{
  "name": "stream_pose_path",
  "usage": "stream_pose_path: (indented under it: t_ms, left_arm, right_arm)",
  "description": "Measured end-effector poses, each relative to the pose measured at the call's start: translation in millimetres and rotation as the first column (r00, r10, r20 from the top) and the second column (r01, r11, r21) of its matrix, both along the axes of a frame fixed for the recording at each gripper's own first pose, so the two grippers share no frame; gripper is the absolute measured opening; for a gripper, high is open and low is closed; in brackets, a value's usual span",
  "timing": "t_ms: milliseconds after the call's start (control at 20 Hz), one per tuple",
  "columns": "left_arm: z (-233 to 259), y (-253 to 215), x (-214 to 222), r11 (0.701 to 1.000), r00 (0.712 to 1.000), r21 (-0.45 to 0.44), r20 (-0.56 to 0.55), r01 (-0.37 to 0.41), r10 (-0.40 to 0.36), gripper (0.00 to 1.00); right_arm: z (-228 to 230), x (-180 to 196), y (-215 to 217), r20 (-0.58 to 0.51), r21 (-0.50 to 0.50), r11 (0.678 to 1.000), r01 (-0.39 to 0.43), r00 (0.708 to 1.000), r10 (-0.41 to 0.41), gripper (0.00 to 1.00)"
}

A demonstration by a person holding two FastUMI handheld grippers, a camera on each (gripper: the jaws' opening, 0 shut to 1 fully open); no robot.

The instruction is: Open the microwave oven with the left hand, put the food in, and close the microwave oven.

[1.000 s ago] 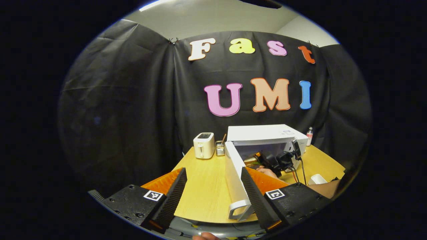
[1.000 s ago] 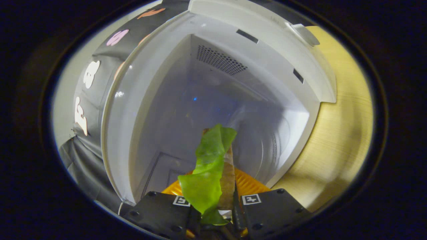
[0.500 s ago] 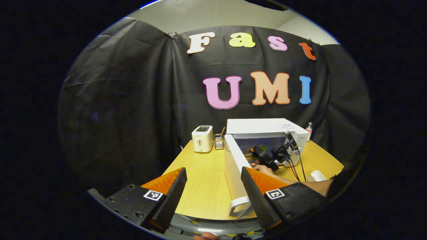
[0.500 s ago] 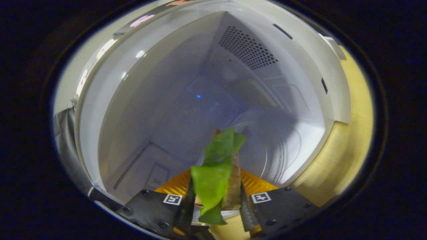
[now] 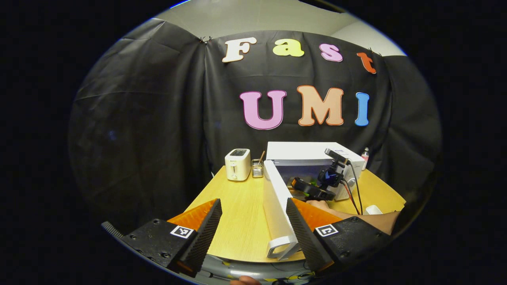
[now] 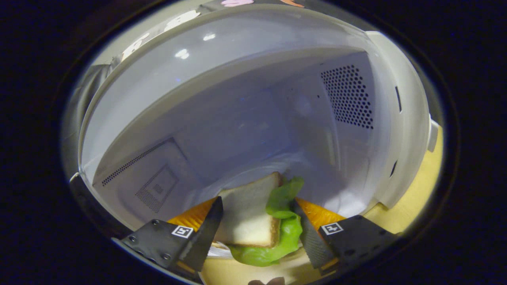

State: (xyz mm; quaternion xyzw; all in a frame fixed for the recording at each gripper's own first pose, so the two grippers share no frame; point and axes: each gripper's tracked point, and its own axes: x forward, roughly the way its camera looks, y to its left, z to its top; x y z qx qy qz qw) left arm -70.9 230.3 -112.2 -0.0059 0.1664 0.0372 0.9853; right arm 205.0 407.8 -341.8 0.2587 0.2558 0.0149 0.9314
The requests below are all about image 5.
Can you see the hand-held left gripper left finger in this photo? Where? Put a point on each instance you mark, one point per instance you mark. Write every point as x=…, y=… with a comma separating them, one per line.
x=204, y=237

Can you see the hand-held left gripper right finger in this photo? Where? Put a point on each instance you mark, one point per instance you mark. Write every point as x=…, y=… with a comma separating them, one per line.
x=303, y=233

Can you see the white microwave oven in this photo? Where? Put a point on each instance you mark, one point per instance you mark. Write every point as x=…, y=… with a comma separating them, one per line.
x=301, y=152

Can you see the white food tray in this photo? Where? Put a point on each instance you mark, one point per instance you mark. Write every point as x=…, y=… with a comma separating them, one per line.
x=373, y=209

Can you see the small bottle with pink label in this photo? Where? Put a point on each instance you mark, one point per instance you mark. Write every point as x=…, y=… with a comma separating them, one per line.
x=365, y=159

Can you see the wooden stick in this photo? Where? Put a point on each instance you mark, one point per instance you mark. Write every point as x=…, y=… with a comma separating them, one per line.
x=262, y=155

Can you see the white toaster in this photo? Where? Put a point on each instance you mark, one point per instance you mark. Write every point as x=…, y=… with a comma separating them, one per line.
x=237, y=166

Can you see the black backdrop cloth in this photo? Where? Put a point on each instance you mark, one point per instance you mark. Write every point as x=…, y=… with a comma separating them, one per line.
x=138, y=118

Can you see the grey curved metal frame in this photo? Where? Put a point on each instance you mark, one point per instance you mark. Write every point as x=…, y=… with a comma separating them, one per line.
x=245, y=271

